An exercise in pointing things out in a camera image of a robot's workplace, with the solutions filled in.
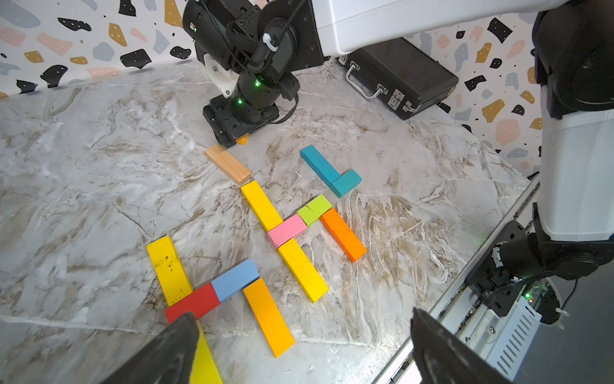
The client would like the teal block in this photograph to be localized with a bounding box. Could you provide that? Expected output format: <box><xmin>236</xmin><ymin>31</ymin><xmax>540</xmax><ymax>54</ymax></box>
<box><xmin>301</xmin><ymin>146</ymin><xmax>341</xmax><ymax>187</ymax></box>
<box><xmin>330</xmin><ymin>170</ymin><xmax>362</xmax><ymax>198</ymax></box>

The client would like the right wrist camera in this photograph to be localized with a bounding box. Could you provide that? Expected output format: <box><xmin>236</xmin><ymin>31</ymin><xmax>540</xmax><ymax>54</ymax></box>
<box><xmin>200</xmin><ymin>54</ymin><xmax>239</xmax><ymax>99</ymax></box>

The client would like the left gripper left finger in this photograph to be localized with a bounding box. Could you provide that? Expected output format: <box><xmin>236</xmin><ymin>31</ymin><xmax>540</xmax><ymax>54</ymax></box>
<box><xmin>103</xmin><ymin>312</ymin><xmax>199</xmax><ymax>383</ymax></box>

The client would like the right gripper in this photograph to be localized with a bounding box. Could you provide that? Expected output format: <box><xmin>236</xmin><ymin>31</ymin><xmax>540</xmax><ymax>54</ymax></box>
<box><xmin>183</xmin><ymin>1</ymin><xmax>300</xmax><ymax>148</ymax></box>

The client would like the red block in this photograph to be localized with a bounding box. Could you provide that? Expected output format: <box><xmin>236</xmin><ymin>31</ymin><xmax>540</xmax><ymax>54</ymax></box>
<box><xmin>165</xmin><ymin>283</ymin><xmax>221</xmax><ymax>323</ymax></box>

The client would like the lime yellow block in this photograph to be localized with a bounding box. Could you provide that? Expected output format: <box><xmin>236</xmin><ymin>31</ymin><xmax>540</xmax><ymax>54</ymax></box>
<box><xmin>190</xmin><ymin>320</ymin><xmax>223</xmax><ymax>384</ymax></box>

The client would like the light blue block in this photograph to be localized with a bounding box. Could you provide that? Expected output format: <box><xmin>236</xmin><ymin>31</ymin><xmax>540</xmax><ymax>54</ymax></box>
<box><xmin>211</xmin><ymin>259</ymin><xmax>260</xmax><ymax>302</ymax></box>

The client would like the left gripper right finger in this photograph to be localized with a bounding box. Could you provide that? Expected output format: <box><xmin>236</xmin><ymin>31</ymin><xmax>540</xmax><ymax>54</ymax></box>
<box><xmin>411</xmin><ymin>308</ymin><xmax>509</xmax><ymax>383</ymax></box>

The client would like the circuit board with leds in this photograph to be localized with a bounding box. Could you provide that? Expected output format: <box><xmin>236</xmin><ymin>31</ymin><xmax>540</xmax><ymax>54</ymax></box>
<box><xmin>521</xmin><ymin>278</ymin><xmax>563</xmax><ymax>326</ymax></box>

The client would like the orange-yellow small block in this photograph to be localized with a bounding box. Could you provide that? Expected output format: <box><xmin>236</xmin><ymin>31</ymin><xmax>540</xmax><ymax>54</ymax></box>
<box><xmin>236</xmin><ymin>134</ymin><xmax>249</xmax><ymax>146</ymax></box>

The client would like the orange block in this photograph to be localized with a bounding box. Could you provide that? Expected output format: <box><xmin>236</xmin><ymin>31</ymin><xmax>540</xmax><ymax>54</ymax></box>
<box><xmin>320</xmin><ymin>208</ymin><xmax>367</xmax><ymax>262</ymax></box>

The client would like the pink block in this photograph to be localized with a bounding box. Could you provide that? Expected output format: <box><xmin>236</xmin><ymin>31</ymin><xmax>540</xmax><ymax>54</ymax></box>
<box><xmin>267</xmin><ymin>214</ymin><xmax>307</xmax><ymax>249</ymax></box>

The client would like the black briefcase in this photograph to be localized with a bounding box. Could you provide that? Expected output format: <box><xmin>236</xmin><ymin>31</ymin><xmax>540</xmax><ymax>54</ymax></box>
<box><xmin>338</xmin><ymin>38</ymin><xmax>458</xmax><ymax>120</ymax></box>

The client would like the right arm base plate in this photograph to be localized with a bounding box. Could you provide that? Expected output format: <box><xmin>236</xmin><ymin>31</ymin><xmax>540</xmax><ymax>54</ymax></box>
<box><xmin>465</xmin><ymin>221</ymin><xmax>545</xmax><ymax>317</ymax></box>

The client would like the tan wooden block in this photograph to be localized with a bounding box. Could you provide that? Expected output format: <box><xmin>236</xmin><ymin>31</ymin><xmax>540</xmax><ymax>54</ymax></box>
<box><xmin>206</xmin><ymin>144</ymin><xmax>251</xmax><ymax>186</ymax></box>

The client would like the aluminium front rail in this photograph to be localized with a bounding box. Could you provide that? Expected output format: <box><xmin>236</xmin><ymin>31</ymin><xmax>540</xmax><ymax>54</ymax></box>
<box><xmin>374</xmin><ymin>174</ymin><xmax>540</xmax><ymax>384</ymax></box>

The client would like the green block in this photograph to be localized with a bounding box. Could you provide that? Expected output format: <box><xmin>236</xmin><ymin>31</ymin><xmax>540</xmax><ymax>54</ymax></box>
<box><xmin>298</xmin><ymin>195</ymin><xmax>332</xmax><ymax>227</ymax></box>

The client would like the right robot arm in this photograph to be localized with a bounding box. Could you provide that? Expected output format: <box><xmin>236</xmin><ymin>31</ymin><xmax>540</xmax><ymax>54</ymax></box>
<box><xmin>182</xmin><ymin>1</ymin><xmax>613</xmax><ymax>280</ymax></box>

